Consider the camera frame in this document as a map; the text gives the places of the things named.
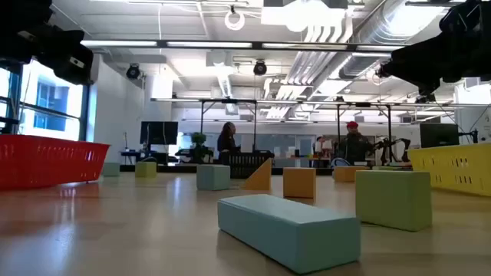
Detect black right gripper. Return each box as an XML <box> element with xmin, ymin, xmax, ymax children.
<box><xmin>379</xmin><ymin>0</ymin><xmax>491</xmax><ymax>95</ymax></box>

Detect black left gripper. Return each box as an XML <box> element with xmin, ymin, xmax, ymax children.
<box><xmin>36</xmin><ymin>25</ymin><xmax>94</xmax><ymax>86</ymax></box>

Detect pale teal cube block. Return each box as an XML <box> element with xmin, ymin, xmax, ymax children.
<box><xmin>101</xmin><ymin>162</ymin><xmax>121</xmax><ymax>178</ymax></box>

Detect orange cubes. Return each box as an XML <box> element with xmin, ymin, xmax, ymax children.
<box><xmin>332</xmin><ymin>165</ymin><xmax>370</xmax><ymax>183</ymax></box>

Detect large green block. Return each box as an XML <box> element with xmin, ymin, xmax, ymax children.
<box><xmin>354</xmin><ymin>169</ymin><xmax>433</xmax><ymax>232</ymax></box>

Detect green cube block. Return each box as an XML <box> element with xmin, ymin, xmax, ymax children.
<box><xmin>134</xmin><ymin>161</ymin><xmax>157</xmax><ymax>179</ymax></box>

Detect orange cube block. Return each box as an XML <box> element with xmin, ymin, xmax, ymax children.
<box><xmin>282</xmin><ymin>166</ymin><xmax>317</xmax><ymax>199</ymax></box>

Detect blue cube block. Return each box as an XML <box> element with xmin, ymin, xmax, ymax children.
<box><xmin>196</xmin><ymin>164</ymin><xmax>232</xmax><ymax>192</ymax></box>

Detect orange wedge block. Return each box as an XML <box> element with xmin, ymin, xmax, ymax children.
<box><xmin>241</xmin><ymin>157</ymin><xmax>273</xmax><ymax>192</ymax></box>

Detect long blue block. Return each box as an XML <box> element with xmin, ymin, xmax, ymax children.
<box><xmin>216</xmin><ymin>193</ymin><xmax>361</xmax><ymax>274</ymax></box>

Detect large window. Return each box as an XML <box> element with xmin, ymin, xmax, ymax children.
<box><xmin>0</xmin><ymin>57</ymin><xmax>91</xmax><ymax>143</ymax></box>

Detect black computer monitor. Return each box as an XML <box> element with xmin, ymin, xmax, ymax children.
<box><xmin>140</xmin><ymin>120</ymin><xmax>180</xmax><ymax>146</ymax></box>
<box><xmin>419</xmin><ymin>122</ymin><xmax>460</xmax><ymax>150</ymax></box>

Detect person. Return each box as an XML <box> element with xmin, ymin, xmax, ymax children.
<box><xmin>337</xmin><ymin>120</ymin><xmax>375</xmax><ymax>166</ymax></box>
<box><xmin>216</xmin><ymin>121</ymin><xmax>242</xmax><ymax>155</ymax></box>

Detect red plastic basket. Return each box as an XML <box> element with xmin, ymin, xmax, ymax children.
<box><xmin>0</xmin><ymin>133</ymin><xmax>111</xmax><ymax>192</ymax></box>

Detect yellow plastic basket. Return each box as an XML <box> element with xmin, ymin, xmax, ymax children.
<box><xmin>407</xmin><ymin>142</ymin><xmax>491</xmax><ymax>198</ymax></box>

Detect dark background desk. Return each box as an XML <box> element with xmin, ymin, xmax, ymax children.
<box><xmin>120</xmin><ymin>150</ymin><xmax>170</xmax><ymax>166</ymax></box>

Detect green potted plant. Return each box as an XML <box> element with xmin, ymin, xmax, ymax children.
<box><xmin>190</xmin><ymin>132</ymin><xmax>210</xmax><ymax>164</ymax></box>

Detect black beam with light strips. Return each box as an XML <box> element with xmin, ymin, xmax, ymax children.
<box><xmin>80</xmin><ymin>38</ymin><xmax>410</xmax><ymax>53</ymax></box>

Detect black plastic basket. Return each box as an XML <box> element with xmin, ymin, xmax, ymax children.
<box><xmin>229</xmin><ymin>151</ymin><xmax>275</xmax><ymax>179</ymax></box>

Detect silver ventilation duct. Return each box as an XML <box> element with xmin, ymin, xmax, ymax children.
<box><xmin>339</xmin><ymin>0</ymin><xmax>442</xmax><ymax>80</ymax></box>

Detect black workstation frame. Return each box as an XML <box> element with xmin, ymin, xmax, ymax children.
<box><xmin>199</xmin><ymin>98</ymin><xmax>258</xmax><ymax>154</ymax></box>
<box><xmin>336</xmin><ymin>101</ymin><xmax>393</xmax><ymax>164</ymax></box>

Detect black aluminium table frame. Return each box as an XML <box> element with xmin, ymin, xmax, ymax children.
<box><xmin>118</xmin><ymin>163</ymin><xmax>334</xmax><ymax>176</ymax></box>

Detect white hanging ring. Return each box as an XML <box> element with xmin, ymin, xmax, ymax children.
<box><xmin>224</xmin><ymin>9</ymin><xmax>246</xmax><ymax>31</ymax></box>

